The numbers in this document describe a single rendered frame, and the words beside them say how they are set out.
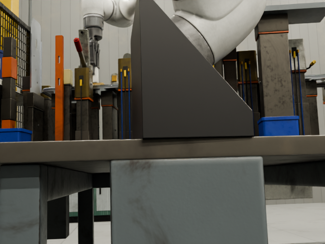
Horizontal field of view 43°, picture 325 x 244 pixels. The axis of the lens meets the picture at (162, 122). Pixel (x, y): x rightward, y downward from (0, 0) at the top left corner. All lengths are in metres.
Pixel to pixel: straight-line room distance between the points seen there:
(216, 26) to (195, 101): 0.21
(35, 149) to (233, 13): 0.52
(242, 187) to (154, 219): 0.18
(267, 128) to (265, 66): 0.25
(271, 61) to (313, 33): 8.59
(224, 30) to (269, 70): 0.47
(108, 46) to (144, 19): 8.08
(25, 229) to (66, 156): 0.16
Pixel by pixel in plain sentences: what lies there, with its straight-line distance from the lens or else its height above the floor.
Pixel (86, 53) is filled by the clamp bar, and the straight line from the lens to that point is 1.68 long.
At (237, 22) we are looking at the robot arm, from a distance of 0.98.
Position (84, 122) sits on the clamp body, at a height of 0.84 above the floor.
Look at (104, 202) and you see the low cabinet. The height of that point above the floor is 0.29.
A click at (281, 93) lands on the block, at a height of 0.88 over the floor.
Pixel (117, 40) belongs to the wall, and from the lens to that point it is 8.97.
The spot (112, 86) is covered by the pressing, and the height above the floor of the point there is 0.99.
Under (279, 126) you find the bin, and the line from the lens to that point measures 1.25.
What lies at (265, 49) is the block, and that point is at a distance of 1.42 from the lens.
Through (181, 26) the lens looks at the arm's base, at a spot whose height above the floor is 0.95.
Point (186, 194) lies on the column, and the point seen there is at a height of 0.59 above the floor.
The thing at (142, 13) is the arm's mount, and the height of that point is 0.95.
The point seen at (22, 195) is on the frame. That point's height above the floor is 0.60.
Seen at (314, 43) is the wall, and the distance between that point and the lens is 9.92.
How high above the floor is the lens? 0.62
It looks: 8 degrees up
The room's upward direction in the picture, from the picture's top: 2 degrees counter-clockwise
